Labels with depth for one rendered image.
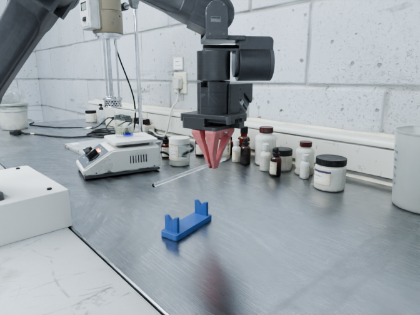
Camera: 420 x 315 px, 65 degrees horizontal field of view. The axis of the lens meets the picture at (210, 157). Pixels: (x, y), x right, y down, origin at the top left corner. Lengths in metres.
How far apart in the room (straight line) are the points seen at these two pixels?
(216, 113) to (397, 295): 0.36
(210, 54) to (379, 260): 0.39
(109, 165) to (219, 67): 0.43
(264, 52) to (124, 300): 0.42
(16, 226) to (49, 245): 0.06
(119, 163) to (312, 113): 0.55
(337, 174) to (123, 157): 0.52
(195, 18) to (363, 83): 0.51
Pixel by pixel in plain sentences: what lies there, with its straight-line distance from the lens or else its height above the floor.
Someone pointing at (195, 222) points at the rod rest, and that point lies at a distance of 0.57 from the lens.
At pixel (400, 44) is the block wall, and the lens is 0.91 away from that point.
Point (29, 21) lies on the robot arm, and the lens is 0.59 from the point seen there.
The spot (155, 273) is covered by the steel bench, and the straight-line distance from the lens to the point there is 0.46.
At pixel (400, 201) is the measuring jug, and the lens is 0.75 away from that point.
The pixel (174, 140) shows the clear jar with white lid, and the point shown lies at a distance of 0.93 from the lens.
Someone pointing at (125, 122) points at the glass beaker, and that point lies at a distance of 0.91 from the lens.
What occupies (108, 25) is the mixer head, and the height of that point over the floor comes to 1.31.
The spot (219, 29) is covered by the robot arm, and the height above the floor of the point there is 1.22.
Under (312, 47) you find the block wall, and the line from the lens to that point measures 1.01.
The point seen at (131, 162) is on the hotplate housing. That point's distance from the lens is 0.88.
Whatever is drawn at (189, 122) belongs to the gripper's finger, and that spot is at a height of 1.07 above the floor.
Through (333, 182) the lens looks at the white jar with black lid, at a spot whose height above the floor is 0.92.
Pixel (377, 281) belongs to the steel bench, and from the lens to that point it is 0.49.
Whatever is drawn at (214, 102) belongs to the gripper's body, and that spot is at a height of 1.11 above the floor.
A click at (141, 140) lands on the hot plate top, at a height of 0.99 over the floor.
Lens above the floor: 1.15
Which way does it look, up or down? 14 degrees down
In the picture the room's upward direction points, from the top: straight up
